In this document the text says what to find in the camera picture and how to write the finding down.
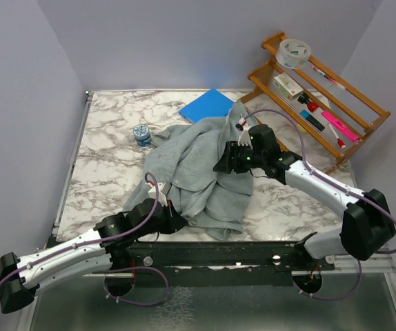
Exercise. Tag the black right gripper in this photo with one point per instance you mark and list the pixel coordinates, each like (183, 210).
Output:
(227, 163)

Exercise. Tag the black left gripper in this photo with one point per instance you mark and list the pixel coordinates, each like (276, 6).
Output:
(174, 221)

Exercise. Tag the grey zip-up jacket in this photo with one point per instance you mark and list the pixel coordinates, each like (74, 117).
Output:
(184, 157)

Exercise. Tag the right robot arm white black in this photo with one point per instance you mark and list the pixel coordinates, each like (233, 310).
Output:
(366, 224)

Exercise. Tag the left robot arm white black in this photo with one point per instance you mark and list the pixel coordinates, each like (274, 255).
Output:
(104, 248)

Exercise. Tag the blue paper sheet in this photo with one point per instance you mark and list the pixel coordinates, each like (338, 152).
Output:
(210, 104)

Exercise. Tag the blue black highlighter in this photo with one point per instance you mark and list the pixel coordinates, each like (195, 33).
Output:
(313, 121)

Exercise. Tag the white green small box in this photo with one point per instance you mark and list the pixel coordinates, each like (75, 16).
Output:
(287, 86)

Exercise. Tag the blue patterned round container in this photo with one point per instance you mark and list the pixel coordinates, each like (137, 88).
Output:
(142, 135)

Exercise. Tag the wooden two-tier rack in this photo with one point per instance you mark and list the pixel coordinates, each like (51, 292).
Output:
(336, 117)

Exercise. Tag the red white marker pen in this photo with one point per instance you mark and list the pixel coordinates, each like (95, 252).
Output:
(340, 142)

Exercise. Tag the pink highlighter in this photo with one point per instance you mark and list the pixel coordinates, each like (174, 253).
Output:
(340, 126)

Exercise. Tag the clear tape roll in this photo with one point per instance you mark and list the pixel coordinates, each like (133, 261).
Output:
(293, 53)

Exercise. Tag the red pen on top shelf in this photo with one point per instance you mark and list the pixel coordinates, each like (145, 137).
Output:
(326, 76)

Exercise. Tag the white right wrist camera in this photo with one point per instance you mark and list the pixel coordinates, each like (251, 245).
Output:
(244, 137)

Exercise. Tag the aluminium frame rail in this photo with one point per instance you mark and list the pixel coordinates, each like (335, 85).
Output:
(360, 296)

